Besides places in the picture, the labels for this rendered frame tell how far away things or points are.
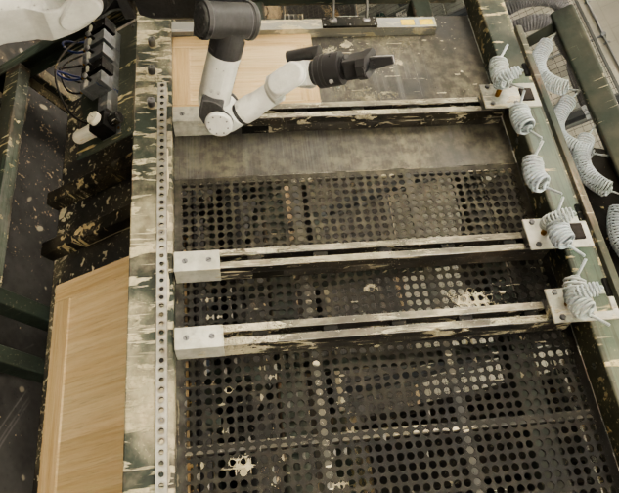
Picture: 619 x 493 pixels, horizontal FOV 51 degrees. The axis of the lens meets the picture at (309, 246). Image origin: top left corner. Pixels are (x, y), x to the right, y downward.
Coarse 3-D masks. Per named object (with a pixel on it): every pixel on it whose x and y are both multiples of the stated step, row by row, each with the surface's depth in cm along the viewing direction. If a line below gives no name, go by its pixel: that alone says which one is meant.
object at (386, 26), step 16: (176, 32) 228; (192, 32) 228; (272, 32) 232; (288, 32) 233; (304, 32) 234; (320, 32) 235; (336, 32) 235; (352, 32) 236; (368, 32) 237; (384, 32) 238; (400, 32) 239; (416, 32) 240; (432, 32) 240
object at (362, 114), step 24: (528, 72) 201; (480, 96) 215; (504, 96) 213; (192, 120) 204; (264, 120) 207; (288, 120) 208; (312, 120) 210; (336, 120) 211; (360, 120) 212; (384, 120) 214; (408, 120) 215; (432, 120) 216; (456, 120) 218; (480, 120) 219
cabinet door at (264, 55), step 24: (192, 48) 227; (264, 48) 229; (288, 48) 230; (192, 72) 221; (240, 72) 223; (264, 72) 224; (192, 96) 216; (240, 96) 218; (288, 96) 219; (312, 96) 219
